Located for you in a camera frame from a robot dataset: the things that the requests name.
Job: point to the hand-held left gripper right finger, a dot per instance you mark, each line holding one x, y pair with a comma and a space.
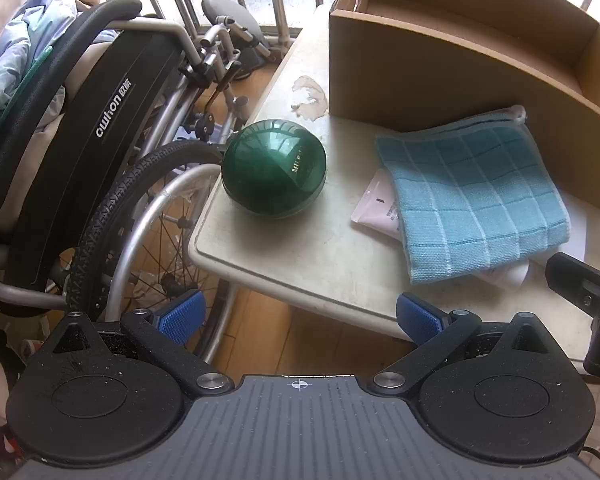
420, 317

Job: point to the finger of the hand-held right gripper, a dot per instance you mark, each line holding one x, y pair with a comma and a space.
580, 280

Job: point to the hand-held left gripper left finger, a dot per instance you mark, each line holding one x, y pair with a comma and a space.
180, 314

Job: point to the pink cream tube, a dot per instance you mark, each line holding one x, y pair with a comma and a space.
377, 205

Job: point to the blue checked towel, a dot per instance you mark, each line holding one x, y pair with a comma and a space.
470, 200

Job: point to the green glossy ball container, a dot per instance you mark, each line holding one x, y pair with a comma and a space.
272, 170

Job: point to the brown cardboard box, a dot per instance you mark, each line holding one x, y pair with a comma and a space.
430, 70

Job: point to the black folding wheelchair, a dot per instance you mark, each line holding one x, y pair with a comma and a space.
105, 135

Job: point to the grey round padded seat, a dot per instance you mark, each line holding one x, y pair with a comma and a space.
230, 15

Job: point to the light blue garment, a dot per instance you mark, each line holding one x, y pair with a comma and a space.
10, 60

